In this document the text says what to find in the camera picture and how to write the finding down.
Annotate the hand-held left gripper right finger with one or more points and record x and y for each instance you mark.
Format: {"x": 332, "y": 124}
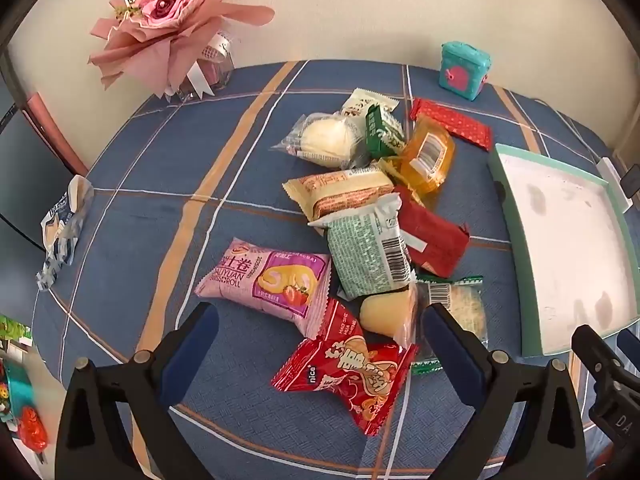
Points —
{"x": 445, "y": 332}

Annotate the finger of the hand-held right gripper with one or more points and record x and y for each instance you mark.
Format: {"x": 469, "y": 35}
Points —
{"x": 629, "y": 346}
{"x": 595, "y": 355}

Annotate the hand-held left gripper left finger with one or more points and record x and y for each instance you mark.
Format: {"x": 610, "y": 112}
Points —
{"x": 197, "y": 330}

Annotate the clear rice cracker packet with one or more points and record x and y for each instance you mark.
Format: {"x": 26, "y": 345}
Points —
{"x": 462, "y": 305}

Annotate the pink swiss roll packet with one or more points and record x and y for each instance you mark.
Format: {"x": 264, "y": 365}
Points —
{"x": 250, "y": 275}

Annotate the dark red foil packet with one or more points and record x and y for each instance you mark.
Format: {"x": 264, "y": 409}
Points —
{"x": 435, "y": 240}

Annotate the red printed candy packet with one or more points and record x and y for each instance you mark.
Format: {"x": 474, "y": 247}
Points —
{"x": 345, "y": 380}

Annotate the green white patterned packet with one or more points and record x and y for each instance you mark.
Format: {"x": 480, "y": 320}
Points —
{"x": 365, "y": 250}

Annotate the white tray with green rim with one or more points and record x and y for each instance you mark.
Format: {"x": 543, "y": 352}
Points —
{"x": 565, "y": 240}

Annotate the clear packet with orange cake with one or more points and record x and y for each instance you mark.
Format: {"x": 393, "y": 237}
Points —
{"x": 425, "y": 160}

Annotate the beige striped cake packet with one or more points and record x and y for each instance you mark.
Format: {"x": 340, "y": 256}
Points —
{"x": 340, "y": 190}

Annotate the small green packet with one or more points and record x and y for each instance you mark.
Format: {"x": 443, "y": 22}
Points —
{"x": 382, "y": 132}

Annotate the red patterned wafer packet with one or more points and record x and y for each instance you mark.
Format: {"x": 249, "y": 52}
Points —
{"x": 450, "y": 122}

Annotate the clear packet with white bun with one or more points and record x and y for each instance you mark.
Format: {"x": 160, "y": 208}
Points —
{"x": 325, "y": 140}

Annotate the white beige snack packet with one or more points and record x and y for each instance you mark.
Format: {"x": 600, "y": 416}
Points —
{"x": 362, "y": 100}

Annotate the crumpled blue white wrapper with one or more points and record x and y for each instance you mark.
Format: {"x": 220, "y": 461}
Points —
{"x": 65, "y": 230}

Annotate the black charger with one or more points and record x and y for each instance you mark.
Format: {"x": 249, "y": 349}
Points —
{"x": 632, "y": 180}

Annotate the blue plaid tablecloth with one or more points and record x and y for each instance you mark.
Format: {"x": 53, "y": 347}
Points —
{"x": 200, "y": 160}

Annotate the white power strip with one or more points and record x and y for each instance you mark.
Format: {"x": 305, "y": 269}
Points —
{"x": 611, "y": 172}

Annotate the green printed packet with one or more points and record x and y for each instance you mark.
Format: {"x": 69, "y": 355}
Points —
{"x": 12, "y": 329}

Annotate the teal red plastic toy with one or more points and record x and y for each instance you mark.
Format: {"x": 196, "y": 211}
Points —
{"x": 22, "y": 400}

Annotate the dark grey panel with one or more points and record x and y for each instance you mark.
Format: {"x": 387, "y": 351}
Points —
{"x": 25, "y": 175}

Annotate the teal tin box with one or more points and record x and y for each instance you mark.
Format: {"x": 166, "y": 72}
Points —
{"x": 462, "y": 70}

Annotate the pink flower bouquet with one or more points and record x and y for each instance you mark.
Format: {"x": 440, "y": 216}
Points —
{"x": 165, "y": 10}

